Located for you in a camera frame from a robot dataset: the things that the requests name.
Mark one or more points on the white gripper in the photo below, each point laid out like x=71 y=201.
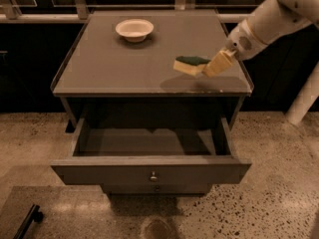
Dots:
x=243 y=43

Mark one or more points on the green and yellow sponge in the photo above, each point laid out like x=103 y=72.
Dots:
x=190 y=65

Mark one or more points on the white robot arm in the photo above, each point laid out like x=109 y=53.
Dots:
x=271 y=20

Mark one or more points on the grey drawer cabinet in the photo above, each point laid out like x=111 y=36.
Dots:
x=113 y=83

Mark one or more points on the round metal drawer knob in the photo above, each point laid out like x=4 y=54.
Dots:
x=153 y=177

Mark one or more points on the open grey top drawer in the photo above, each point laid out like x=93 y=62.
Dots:
x=121 y=156

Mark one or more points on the grey lower drawer front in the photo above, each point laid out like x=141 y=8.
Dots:
x=164 y=189

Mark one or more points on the white bowl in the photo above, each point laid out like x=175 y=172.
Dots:
x=134 y=30

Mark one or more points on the metal railing frame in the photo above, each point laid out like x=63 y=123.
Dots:
x=83 y=7

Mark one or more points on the black handle bar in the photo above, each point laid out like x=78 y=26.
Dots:
x=34 y=215

